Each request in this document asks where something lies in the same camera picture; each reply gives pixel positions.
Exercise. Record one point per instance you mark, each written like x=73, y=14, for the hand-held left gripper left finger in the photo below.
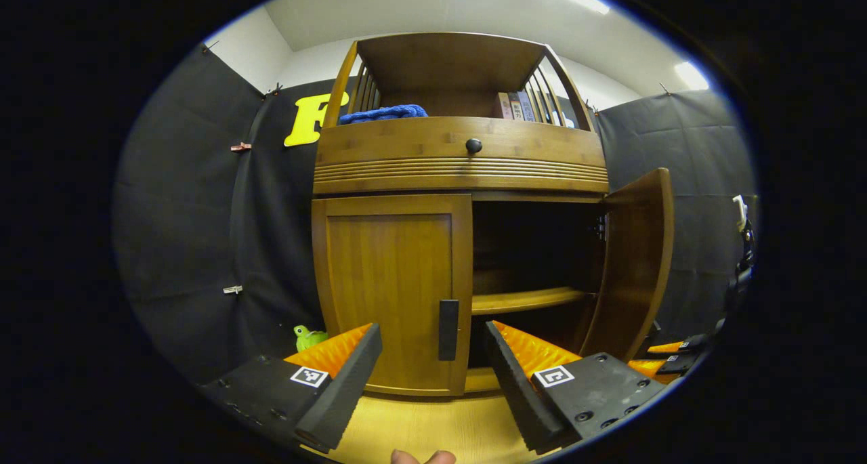
x=345, y=383

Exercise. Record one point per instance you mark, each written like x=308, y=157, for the wooden cabinet drawer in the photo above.
x=406, y=152

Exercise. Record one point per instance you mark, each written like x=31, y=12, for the wooden inner shelf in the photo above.
x=521, y=300

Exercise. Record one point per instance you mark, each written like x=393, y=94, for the wooden cabinet door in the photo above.
x=386, y=281
x=637, y=261

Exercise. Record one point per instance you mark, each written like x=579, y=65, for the blue towel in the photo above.
x=383, y=114

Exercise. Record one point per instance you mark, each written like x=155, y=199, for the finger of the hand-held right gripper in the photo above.
x=674, y=364
x=691, y=343

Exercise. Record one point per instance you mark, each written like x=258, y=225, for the wooden double-door shoe cabinet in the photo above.
x=460, y=173

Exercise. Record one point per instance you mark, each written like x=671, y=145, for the green frog toy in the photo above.
x=308, y=339

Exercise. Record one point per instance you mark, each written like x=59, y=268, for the metal door hinge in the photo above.
x=599, y=227

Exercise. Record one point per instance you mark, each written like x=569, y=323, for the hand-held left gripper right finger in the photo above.
x=515, y=389

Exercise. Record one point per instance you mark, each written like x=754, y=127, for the brown spine book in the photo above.
x=516, y=107

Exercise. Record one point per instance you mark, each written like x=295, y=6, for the small ceiling light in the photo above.
x=691, y=76

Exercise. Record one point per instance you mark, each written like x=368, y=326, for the copper clip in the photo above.
x=240, y=147

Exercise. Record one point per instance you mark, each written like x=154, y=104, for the black backdrop cloth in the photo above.
x=183, y=234

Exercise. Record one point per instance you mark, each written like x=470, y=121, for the black round drawer knob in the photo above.
x=473, y=145

